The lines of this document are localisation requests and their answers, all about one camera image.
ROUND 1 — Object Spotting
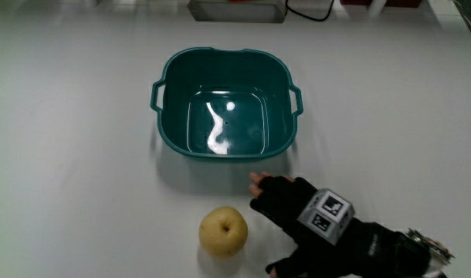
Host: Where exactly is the person's right hand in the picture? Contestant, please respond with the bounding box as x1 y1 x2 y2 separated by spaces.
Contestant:
248 171 456 278

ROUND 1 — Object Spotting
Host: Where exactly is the yellow pear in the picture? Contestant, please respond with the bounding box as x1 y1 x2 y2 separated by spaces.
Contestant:
198 205 249 259

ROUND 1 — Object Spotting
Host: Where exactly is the white desk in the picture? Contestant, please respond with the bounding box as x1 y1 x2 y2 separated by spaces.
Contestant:
0 0 471 278

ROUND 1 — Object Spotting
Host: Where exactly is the teal plastic basin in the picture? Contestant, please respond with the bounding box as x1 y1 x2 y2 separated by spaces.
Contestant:
150 46 304 161

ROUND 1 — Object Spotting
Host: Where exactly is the white cylinder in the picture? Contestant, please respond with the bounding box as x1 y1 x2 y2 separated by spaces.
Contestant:
368 0 387 18

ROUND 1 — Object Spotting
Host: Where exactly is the grey metal box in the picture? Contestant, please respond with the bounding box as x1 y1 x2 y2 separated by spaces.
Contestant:
187 0 289 24

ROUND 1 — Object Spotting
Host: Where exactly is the black cable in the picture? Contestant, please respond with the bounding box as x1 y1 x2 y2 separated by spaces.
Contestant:
284 0 336 22

